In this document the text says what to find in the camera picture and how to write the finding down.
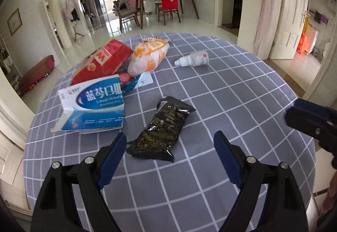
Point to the small striped packet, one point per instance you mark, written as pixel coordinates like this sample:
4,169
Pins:
150,38

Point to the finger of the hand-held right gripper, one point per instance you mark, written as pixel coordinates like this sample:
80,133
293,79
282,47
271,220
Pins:
305,121
313,107

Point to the grey checked tablecloth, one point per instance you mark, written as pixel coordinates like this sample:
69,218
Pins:
210,105

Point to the wooden chair with red cover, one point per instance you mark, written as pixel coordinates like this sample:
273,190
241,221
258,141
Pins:
169,15

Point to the white metal rack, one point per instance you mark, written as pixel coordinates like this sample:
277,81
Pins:
8,63

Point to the blue white medicine box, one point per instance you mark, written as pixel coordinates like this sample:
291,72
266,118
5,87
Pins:
97,105

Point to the dark framed wall picture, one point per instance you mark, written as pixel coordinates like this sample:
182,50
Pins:
14,22

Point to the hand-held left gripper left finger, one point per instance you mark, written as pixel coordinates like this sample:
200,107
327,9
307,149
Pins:
113,158

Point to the person's right forearm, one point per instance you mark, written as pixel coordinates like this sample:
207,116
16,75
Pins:
331,195

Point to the orange plastic stool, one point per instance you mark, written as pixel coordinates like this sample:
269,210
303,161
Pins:
303,44

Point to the white dropper bottle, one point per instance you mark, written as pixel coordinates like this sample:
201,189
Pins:
193,59

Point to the pale pink hanging garment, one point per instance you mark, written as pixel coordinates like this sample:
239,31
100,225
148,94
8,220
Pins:
68,7

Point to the blue white flat packet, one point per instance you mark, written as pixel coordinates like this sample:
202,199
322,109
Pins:
142,80

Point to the red snack bag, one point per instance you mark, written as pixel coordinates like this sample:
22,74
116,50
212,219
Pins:
102,63

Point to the black snack packet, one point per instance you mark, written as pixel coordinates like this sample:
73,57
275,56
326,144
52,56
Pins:
160,129

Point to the orange white snack bag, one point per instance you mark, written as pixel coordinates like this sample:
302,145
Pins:
148,57

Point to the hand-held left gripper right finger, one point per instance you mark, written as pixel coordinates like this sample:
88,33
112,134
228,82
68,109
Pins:
226,158

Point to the grey sofa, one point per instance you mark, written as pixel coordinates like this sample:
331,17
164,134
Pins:
123,2

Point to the maroon upholstered bench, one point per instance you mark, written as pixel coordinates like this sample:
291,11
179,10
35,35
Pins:
36,74

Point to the white appliance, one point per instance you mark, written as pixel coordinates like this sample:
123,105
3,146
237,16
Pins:
228,8

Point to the black hanging garment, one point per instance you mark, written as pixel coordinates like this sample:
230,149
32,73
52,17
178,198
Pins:
74,15

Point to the yellow plastic object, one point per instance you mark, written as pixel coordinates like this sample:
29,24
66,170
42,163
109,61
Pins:
308,24

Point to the pink floral curtain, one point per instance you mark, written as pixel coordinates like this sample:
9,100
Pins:
266,19

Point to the wooden coat stand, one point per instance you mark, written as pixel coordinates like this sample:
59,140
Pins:
77,33

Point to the wooden dining chair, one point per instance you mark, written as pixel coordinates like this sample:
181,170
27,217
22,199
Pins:
126,15

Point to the white panel door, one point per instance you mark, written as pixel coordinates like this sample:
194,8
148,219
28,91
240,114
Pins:
9,155
289,16

